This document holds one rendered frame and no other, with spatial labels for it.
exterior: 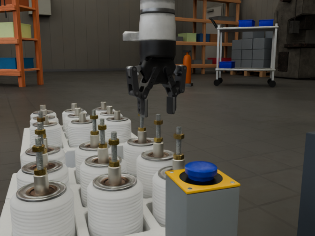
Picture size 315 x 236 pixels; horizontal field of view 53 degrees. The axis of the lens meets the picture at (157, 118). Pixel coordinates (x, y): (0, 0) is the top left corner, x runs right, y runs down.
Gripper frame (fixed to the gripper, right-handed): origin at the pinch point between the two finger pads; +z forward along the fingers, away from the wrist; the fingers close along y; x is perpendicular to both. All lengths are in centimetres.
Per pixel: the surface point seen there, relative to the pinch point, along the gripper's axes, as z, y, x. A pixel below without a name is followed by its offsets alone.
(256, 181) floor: 35, 57, 18
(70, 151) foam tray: 17.6, -6.9, 38.3
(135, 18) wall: -153, 561, 993
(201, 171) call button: 2.5, -12.6, -28.4
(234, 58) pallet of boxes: -8, 617, 553
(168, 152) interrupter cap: 10.0, 2.6, -0.3
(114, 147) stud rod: 3.9, -14.6, -8.9
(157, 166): 11.1, -2.7, -4.0
